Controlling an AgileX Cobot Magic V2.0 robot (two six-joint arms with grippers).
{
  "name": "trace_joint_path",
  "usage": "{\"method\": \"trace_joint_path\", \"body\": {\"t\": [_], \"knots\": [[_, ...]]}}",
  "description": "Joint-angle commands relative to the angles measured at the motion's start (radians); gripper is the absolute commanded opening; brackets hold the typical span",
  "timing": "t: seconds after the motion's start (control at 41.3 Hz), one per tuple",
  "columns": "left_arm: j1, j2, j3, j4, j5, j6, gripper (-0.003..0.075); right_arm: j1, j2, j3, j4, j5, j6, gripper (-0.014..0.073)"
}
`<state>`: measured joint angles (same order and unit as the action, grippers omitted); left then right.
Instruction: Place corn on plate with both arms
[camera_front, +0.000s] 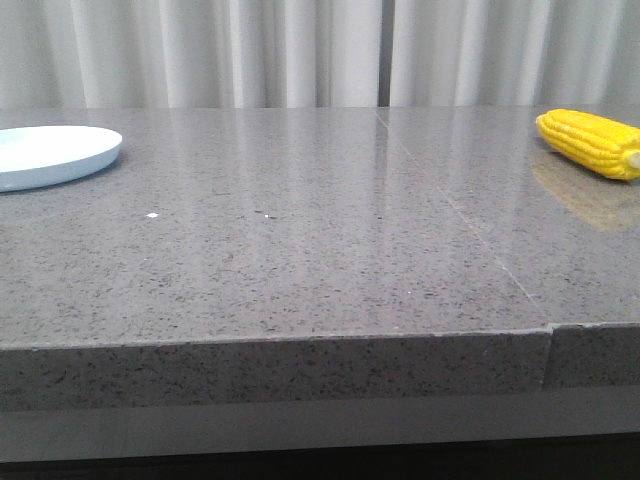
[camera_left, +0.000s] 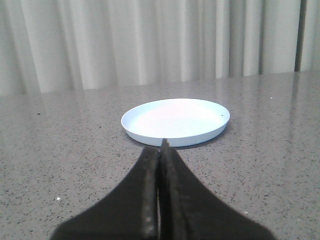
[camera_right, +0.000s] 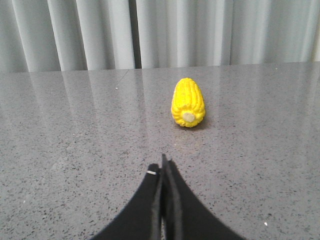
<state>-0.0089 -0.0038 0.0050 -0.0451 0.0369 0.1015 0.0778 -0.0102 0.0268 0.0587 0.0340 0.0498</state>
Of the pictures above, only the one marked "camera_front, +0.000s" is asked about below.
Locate light blue round plate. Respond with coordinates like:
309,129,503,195
1,125,123,192

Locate yellow corn cob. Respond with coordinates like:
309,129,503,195
536,109,639,181

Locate white pleated curtain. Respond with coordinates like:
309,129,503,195
1,1,639,108

